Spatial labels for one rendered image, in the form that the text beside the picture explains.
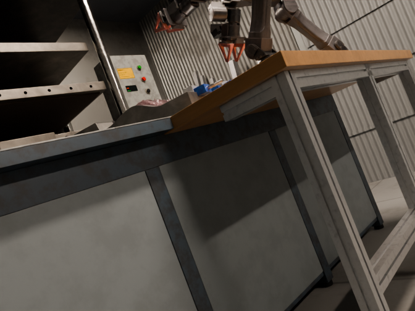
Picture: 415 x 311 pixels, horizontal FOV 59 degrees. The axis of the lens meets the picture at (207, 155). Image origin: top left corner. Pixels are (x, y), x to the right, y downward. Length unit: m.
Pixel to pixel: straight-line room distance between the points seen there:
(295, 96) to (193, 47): 3.69
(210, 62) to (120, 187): 3.46
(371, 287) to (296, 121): 0.41
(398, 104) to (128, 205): 2.74
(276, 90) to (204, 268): 0.56
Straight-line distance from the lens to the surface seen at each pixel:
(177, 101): 1.14
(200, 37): 4.44
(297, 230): 1.50
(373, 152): 3.51
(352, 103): 3.49
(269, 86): 0.90
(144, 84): 2.37
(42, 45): 2.14
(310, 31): 1.70
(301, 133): 0.87
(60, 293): 0.91
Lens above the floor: 0.60
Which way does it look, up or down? 3 degrees up
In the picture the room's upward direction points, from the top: 21 degrees counter-clockwise
